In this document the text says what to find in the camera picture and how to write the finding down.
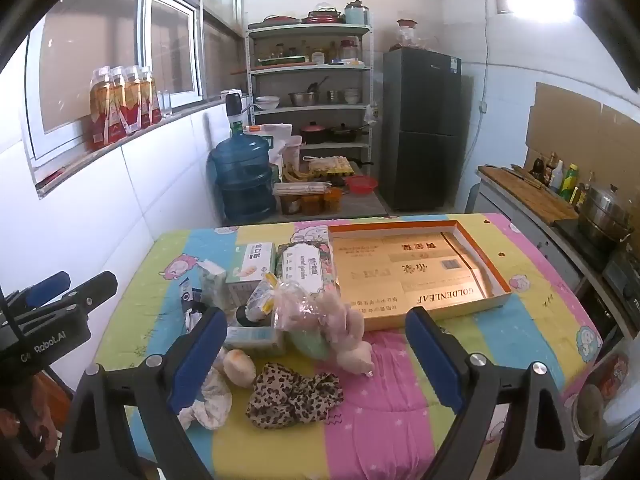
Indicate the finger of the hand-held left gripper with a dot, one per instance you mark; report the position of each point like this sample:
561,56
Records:
95,287
47,287

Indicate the white plastic bottle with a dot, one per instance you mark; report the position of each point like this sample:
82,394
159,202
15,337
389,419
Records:
556,177

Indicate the white and green flour sack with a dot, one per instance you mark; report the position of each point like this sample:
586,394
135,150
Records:
272,135

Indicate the clear drinking glass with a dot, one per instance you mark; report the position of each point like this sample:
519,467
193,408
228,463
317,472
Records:
165,104

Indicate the red lidded pot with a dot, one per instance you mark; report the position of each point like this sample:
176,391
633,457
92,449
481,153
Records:
313,133

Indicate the black wok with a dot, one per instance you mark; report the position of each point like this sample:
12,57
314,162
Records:
347,133

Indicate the mint green soft egg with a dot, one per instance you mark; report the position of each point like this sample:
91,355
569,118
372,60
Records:
307,342

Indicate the soft tissue pack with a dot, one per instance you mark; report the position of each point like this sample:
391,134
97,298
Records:
255,340

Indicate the clear flat plastic container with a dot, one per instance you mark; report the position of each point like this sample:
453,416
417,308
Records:
302,188

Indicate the low stone topped table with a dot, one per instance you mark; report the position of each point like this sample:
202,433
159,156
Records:
360,207

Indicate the pink and white bag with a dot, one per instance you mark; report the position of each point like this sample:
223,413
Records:
292,152

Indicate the white plastic bag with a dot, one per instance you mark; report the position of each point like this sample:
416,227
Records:
620,420

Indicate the green and white box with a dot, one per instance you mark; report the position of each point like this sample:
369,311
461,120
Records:
250,270

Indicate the steel mixing bowl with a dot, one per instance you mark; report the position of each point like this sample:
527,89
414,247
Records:
302,99

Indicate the yellow edged snack packet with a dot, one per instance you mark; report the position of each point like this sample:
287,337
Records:
262,302

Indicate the plush doll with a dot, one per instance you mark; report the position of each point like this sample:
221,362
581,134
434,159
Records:
350,350

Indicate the jar of preserves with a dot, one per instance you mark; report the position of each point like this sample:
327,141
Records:
311,204
333,201
290,204

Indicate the person's left hand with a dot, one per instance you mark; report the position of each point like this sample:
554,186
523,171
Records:
35,410

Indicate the steel steamer pot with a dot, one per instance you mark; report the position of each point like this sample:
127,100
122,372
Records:
602,215

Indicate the sliding window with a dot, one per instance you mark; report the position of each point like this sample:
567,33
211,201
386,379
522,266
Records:
85,35

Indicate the leopard print cloth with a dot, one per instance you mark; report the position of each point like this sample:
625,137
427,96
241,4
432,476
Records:
285,395

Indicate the black refrigerator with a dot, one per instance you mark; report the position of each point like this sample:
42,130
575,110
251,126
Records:
420,135

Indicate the orange-rimmed shallow cardboard box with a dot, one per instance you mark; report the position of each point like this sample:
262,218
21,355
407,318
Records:
400,285

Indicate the white metal shelf rack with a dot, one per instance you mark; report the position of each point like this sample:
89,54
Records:
310,69

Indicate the green plastic bottle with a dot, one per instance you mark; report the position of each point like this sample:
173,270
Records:
569,185

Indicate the stack of white bowls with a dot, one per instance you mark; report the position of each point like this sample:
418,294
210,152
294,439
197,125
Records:
267,103

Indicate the white floral cloth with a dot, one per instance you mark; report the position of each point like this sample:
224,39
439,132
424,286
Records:
212,405

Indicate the red plastic basket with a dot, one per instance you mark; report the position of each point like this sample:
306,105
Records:
361,185

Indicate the bunch of bananas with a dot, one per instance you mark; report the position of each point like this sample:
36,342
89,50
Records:
297,175

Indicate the grey counter cabinet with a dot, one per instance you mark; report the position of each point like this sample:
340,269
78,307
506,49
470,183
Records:
510,230

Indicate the small white green carton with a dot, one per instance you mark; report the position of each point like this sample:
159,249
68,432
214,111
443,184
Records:
212,285

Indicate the teal canister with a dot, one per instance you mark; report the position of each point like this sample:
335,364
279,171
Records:
356,14

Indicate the cardboard sheet on wall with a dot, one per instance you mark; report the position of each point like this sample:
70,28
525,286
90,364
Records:
565,125

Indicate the tray of eggs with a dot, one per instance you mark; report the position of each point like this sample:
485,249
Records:
330,165

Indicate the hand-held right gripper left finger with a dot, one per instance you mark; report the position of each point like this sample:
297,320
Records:
200,360

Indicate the glass jar with red lid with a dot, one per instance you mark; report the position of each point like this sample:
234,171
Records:
407,35

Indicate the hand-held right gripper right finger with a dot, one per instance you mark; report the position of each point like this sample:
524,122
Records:
430,355

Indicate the floral tissue box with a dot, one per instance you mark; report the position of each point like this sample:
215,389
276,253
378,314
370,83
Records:
305,265

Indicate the black induction cooker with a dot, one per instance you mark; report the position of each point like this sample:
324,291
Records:
575,240

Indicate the blue water jug with pump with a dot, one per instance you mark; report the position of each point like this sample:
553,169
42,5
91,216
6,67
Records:
240,170

